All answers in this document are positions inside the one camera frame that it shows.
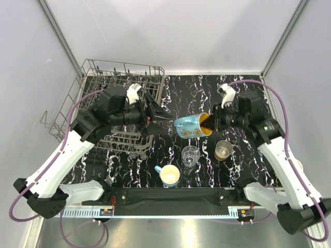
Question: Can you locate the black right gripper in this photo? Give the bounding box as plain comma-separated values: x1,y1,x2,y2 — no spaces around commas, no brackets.
201,101,249,133

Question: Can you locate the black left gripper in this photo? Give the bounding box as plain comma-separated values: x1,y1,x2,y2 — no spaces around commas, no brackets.
111,92,175,137

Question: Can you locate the blue butterfly mug orange inside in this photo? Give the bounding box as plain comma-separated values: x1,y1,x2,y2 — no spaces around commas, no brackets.
174,113,213,139

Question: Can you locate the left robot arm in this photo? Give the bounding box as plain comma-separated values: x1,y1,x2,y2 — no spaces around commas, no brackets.
9,85,173,222

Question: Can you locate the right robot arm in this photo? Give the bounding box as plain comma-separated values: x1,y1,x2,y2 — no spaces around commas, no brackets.
203,88,330,235

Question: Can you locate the brown metal cup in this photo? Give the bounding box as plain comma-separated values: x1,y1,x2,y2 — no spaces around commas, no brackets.
214,141,233,161

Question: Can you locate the clear glass cup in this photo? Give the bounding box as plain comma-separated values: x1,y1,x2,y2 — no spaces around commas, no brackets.
182,145,201,168

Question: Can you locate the black marble pattern mat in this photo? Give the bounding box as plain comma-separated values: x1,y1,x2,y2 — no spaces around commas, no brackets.
64,75,280,188

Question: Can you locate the blue mug cream inside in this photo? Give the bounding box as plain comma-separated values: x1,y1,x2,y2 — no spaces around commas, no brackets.
154,164,180,188

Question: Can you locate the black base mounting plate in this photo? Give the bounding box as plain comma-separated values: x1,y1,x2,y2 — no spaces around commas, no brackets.
89,187,255,216

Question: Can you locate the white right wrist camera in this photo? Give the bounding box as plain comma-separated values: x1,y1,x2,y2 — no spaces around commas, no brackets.
217,84,236,109

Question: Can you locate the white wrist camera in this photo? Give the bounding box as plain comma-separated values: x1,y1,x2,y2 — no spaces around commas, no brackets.
127,83,142,105
217,84,236,109

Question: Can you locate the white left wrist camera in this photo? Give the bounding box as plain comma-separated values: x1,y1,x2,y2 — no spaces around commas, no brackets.
127,83,142,105

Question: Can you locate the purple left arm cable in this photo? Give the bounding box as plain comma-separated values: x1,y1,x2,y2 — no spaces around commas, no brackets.
9,89,104,223

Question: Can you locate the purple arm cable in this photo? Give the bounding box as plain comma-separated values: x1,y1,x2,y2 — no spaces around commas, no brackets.
227,79,331,242
9,89,104,223

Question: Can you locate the grey wire dish rack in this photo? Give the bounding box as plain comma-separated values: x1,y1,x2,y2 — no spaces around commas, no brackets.
40,59,172,160

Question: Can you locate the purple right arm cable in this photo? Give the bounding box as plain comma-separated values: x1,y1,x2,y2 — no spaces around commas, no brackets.
227,79,331,242

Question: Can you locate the white slotted cable duct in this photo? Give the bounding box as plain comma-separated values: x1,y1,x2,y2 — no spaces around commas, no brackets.
62,207,114,219

